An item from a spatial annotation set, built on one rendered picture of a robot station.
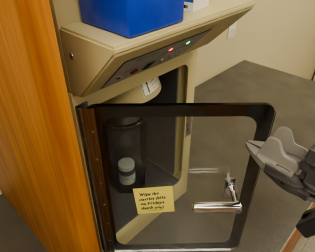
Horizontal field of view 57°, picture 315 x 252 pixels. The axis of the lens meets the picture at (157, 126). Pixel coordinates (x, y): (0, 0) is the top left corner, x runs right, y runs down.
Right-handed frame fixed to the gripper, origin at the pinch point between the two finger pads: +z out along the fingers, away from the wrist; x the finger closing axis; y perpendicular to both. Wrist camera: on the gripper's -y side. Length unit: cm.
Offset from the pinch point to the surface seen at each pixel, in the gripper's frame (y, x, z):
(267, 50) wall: -43, -155, 65
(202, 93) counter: -37, -66, 55
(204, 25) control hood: 18.8, 2.0, 10.7
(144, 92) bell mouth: 2.5, 2.0, 23.9
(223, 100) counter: -37, -67, 45
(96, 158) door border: -2.7, 18.0, 19.8
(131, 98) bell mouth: 2.1, 5.1, 24.6
